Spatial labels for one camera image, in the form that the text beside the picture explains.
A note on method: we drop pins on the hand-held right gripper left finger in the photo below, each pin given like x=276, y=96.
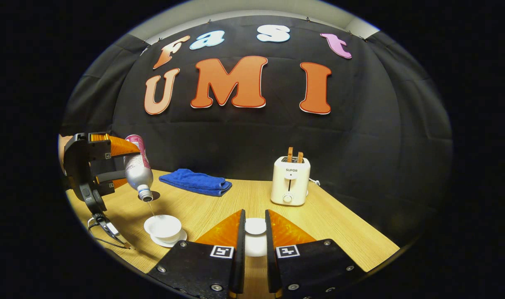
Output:
x=238, y=257

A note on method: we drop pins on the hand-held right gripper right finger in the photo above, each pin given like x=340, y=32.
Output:
x=271, y=257

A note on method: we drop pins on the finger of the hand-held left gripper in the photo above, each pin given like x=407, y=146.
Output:
x=111, y=185
x=119, y=147

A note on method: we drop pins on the silver water bottle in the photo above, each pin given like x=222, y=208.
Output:
x=138, y=174

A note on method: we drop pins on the black round coaster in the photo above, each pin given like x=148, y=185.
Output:
x=156, y=195

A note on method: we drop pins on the white teacup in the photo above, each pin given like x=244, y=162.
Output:
x=163, y=226

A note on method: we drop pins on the white saucer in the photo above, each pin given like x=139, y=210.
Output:
x=179, y=241

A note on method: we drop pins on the white toaster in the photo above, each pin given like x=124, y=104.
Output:
x=289, y=182

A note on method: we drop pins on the blue folded towel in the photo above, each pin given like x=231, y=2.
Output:
x=196, y=182

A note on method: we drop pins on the brown toast slice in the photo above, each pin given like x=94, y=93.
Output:
x=300, y=157
x=290, y=153

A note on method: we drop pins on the black backdrop cloth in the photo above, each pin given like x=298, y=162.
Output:
x=256, y=137

